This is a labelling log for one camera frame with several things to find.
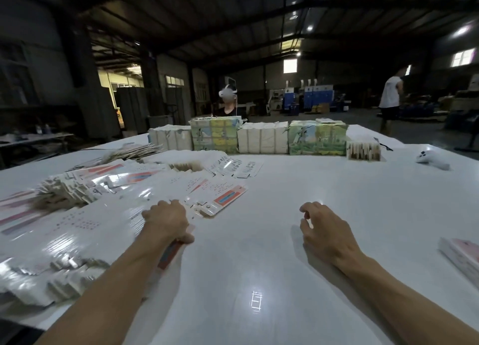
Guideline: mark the person's left hand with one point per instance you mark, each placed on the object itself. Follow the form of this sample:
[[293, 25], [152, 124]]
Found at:
[[166, 220]]

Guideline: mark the person's right hand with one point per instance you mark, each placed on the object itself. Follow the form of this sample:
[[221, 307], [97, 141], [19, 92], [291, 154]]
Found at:
[[329, 235]]

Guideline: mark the red white carton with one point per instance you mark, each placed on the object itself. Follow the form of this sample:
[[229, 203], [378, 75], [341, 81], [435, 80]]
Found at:
[[168, 257]]

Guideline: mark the pile of carton blanks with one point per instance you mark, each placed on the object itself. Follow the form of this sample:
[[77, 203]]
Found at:
[[75, 221]]

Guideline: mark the person's right forearm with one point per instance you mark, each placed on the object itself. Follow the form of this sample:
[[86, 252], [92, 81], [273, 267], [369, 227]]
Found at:
[[419, 300]]

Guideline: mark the person's left forearm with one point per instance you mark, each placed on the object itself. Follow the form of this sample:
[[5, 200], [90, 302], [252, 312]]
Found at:
[[105, 296]]

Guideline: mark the pile of grey flat sheets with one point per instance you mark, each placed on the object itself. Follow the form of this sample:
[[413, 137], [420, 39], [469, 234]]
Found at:
[[131, 152]]

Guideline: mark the row of white cartons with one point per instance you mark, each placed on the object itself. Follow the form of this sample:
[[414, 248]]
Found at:
[[263, 138], [170, 137]]

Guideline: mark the small beige card stack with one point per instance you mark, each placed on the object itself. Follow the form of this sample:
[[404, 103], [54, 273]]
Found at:
[[364, 151]]

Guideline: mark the green printed carton bundle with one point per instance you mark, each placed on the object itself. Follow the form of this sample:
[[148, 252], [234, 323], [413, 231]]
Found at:
[[317, 138]]

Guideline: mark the green yellow carton bundle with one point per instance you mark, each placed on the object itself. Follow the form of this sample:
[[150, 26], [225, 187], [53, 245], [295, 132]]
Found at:
[[215, 135]]

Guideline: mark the grey crate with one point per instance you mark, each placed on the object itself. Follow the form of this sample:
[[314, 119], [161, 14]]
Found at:
[[161, 121]]

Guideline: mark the small black tool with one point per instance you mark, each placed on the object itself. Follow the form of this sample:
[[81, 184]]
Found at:
[[383, 143]]

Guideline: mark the dark grey cabinet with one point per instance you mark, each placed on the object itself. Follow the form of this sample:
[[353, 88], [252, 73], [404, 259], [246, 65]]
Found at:
[[132, 109]]

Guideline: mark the small white object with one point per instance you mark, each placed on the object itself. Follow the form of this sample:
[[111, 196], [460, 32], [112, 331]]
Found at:
[[432, 159]]

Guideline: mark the blue machine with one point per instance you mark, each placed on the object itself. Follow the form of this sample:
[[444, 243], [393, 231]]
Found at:
[[314, 98]]

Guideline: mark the white headset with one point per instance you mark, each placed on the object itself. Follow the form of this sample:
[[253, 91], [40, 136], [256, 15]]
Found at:
[[227, 94]]

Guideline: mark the grey side table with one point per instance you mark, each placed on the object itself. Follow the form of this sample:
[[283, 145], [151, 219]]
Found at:
[[34, 139]]

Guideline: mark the square bright window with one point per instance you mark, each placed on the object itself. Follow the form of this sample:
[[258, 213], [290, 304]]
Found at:
[[290, 66]]

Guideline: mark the black floor stand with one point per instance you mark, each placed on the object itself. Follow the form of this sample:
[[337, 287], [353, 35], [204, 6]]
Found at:
[[470, 131]]

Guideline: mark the blue bins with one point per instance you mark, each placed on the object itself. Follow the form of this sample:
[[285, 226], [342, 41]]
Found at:
[[462, 120]]

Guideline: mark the small wall window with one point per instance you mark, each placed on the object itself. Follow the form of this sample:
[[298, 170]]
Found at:
[[408, 69]]

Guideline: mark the double wall window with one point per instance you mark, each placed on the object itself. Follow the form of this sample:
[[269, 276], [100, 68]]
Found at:
[[462, 57]]

